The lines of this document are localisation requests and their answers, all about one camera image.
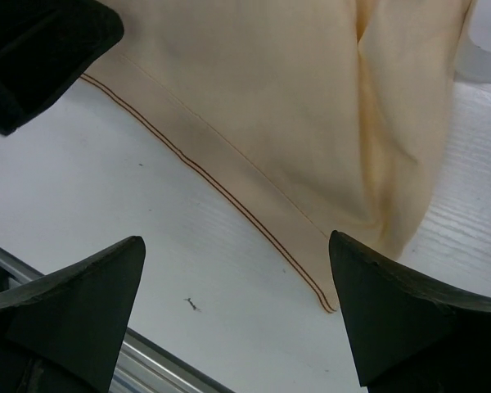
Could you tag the aluminium mounting rail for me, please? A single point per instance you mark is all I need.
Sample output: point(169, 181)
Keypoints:
point(142, 366)

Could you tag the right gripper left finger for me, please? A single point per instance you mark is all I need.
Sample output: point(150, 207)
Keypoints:
point(62, 332)

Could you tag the beige underwear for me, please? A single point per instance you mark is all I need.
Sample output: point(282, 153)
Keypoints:
point(308, 116)

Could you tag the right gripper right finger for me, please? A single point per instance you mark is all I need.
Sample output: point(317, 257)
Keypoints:
point(409, 332)

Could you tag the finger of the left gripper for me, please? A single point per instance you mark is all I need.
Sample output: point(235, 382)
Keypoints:
point(44, 48)

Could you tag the white plastic basket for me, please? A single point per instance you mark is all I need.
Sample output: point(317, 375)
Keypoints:
point(473, 56)

